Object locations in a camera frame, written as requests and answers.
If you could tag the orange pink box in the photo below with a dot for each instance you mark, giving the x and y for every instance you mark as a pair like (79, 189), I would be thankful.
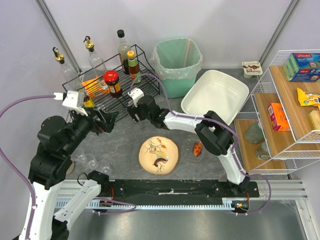
(278, 118)

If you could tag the yellow sponge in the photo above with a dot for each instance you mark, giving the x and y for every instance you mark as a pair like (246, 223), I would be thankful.
(314, 117)

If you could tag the small yellow label bottle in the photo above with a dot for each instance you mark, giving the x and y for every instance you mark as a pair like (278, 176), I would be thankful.
(88, 102)

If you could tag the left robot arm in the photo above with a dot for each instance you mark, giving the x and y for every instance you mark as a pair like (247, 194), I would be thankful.
(48, 169)

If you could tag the floral ceramic plate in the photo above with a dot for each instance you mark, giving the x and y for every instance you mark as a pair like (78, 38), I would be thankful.
(158, 155)

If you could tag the clear glass plate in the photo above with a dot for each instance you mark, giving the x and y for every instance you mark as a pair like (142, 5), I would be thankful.
(186, 151)

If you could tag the red lid sauce jar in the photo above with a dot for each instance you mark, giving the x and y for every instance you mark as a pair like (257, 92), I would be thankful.
(111, 78)

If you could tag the orange food piece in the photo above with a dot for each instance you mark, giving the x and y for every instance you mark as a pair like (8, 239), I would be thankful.
(197, 149)

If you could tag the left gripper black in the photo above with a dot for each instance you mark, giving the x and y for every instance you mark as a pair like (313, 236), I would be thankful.
(99, 120)

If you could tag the clear plastic cup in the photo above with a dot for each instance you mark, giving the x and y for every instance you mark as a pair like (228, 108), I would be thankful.
(90, 161)
(78, 155)
(104, 167)

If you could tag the white plastic basin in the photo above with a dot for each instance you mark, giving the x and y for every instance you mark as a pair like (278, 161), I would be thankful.
(218, 92)

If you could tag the yellow cap chili sauce bottle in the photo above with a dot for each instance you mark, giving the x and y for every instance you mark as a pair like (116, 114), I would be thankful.
(134, 68)

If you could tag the green sponge pack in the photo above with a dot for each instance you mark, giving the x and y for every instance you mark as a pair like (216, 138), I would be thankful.
(302, 67)

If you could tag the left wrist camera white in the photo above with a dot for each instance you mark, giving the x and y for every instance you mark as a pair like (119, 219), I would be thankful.
(72, 100)

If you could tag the yellow snack bag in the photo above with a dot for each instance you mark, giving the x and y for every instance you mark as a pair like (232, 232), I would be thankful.
(308, 99)

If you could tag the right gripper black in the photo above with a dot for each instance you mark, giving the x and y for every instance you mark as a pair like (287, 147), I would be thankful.
(136, 111)

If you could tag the dark soy sauce bottle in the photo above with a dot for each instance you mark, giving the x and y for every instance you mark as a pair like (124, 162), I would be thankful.
(123, 48)

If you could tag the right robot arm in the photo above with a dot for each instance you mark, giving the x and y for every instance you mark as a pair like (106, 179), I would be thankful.
(216, 137)

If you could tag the clear trash bag liner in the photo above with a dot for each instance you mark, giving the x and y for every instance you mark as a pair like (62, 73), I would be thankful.
(175, 59)

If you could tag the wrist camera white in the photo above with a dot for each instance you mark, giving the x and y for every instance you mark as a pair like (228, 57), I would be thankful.
(72, 100)
(135, 95)

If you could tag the white wire shelf unit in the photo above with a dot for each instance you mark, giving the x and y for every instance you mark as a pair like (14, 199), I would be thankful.
(281, 134)

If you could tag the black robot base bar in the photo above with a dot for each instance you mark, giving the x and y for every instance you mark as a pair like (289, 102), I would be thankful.
(159, 190)

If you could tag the orange snack packet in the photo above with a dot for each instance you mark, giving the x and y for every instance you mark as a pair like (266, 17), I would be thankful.
(94, 88)

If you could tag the chocolate pudding cup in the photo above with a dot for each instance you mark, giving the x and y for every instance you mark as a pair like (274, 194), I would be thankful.
(251, 68)

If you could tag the black wire rack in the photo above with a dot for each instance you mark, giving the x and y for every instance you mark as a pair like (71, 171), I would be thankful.
(148, 84)

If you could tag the grey cable duct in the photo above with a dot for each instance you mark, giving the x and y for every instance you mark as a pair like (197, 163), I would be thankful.
(206, 204)

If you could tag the wide glass jar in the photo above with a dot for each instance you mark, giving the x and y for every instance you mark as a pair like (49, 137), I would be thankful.
(100, 107)

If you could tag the green trash bin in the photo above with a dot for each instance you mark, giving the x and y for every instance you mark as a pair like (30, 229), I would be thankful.
(177, 88)

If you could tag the glass oil bottle gold spout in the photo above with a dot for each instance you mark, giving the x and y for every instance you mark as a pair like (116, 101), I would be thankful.
(96, 61)

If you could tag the beige pump soap bottle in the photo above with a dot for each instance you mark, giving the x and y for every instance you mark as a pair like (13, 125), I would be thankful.
(71, 168)

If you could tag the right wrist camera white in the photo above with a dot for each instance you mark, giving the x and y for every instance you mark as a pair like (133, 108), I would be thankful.
(135, 95)

